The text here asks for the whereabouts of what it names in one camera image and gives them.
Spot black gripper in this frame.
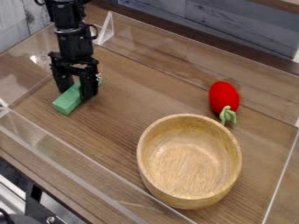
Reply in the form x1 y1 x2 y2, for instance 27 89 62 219
48 25 99 102

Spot green rectangular block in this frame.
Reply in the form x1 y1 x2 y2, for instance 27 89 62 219
51 81 83 116

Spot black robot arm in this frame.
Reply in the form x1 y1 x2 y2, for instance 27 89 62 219
34 0 99 101

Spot brown wooden bowl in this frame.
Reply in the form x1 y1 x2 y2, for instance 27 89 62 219
136 114 243 210

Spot red plush strawberry toy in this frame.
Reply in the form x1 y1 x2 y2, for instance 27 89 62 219
210 81 241 124

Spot clear acrylic corner bracket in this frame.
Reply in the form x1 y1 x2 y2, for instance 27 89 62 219
94 11 115 46

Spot clear acrylic front wall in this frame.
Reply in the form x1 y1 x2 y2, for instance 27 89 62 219
0 106 196 224

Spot black metal table frame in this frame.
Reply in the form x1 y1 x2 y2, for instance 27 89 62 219
0 180 70 224

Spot black cable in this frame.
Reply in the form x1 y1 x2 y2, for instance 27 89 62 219
0 205 16 224

